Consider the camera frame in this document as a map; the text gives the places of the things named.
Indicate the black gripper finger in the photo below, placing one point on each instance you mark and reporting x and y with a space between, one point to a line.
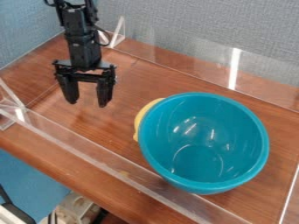
104 91
69 88

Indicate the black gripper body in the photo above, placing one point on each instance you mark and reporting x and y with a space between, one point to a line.
84 66

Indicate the blue plastic bowl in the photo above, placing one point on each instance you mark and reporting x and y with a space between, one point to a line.
204 142

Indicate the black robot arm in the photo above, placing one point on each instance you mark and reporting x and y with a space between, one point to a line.
77 18

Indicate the yellow object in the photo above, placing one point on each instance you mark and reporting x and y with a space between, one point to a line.
141 114

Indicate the clear acrylic front barrier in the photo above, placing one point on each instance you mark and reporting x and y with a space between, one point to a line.
120 185

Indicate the clear acrylic barrier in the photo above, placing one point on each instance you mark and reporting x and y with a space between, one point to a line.
248 73
120 185

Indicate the clear acrylic back barrier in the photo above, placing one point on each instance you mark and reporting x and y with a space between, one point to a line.
248 73

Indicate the white device under table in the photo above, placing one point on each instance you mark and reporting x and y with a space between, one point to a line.
74 210

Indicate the black chair part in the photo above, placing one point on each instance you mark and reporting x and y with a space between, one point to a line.
13 209

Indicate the clear acrylic corner bracket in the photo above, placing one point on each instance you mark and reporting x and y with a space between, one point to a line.
112 38

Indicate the clear acrylic left bracket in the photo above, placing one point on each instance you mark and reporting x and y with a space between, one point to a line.
12 109

